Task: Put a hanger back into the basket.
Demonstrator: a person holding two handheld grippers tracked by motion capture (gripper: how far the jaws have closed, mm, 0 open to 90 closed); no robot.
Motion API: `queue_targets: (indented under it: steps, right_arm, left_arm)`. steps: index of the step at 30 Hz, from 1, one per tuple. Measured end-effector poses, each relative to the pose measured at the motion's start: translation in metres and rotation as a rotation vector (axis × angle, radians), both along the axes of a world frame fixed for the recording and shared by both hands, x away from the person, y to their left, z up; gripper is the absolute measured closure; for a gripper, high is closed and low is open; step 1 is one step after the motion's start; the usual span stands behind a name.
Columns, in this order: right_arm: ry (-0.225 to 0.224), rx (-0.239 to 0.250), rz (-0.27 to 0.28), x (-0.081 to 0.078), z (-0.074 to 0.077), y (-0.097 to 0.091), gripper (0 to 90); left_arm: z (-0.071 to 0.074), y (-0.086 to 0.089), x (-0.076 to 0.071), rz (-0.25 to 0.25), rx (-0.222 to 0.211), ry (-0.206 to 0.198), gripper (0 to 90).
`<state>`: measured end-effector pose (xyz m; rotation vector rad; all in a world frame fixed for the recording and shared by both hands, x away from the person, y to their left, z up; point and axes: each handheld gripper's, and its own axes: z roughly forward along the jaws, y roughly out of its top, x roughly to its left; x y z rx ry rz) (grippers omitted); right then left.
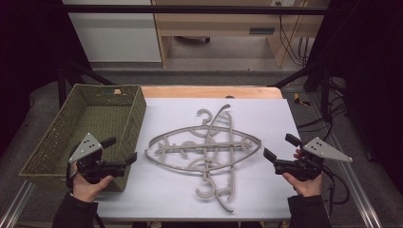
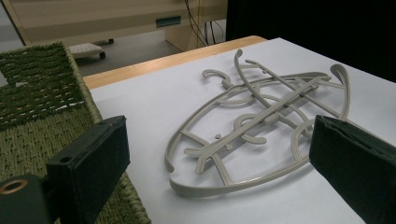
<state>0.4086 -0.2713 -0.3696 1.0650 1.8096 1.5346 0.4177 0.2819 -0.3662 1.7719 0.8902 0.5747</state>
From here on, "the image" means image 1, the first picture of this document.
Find black hanging cables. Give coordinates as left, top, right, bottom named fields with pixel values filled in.
left=275, top=1, right=316, bottom=67

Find white cabinet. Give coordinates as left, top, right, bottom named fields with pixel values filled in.
left=62, top=0, right=163, bottom=63

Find yellow and black tool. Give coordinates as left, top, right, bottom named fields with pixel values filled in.
left=292, top=92, right=312, bottom=107

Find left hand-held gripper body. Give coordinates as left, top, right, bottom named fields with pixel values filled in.
left=68, top=132, right=127, bottom=185

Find left hand-held gripper cable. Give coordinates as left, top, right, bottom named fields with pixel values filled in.
left=65, top=148, right=79, bottom=191

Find grey plastic clothes hanger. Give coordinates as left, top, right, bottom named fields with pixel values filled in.
left=145, top=108, right=263, bottom=157
left=179, top=104, right=238, bottom=214
left=144, top=141, right=263, bottom=201

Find wooden desk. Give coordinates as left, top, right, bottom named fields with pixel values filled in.
left=151, top=0, right=331, bottom=68

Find person's right hand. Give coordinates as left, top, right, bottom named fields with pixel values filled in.
left=282, top=148, right=324, bottom=198

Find green woven plastic basket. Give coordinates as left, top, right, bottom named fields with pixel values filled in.
left=18, top=83, right=147, bottom=193

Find aluminium rail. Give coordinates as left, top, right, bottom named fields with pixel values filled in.
left=0, top=180, right=36, bottom=228
left=307, top=93, right=384, bottom=228

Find person's left hand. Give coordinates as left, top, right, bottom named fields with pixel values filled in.
left=69, top=162, right=114, bottom=203

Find black curtain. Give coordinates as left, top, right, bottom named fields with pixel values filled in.
left=0, top=0, right=93, bottom=156
left=303, top=0, right=403, bottom=196

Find right hand-held gripper cable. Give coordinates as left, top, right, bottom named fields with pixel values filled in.
left=320, top=164, right=352, bottom=219

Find hand-held gripper cable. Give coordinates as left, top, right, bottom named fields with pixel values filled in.
left=65, top=148, right=79, bottom=191
left=320, top=164, right=352, bottom=219

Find white table mat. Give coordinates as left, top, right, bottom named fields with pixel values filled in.
left=94, top=97, right=302, bottom=221

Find black metal stand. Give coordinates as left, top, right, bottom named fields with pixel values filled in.
left=56, top=59, right=117, bottom=109
left=271, top=59, right=335, bottom=122

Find black floor cables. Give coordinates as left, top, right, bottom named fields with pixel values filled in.
left=297, top=75, right=349, bottom=150

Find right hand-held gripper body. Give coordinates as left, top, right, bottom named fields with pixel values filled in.
left=274, top=136, right=354, bottom=182

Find black horizontal frame bar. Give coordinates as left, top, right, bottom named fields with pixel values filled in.
left=62, top=4, right=331, bottom=16

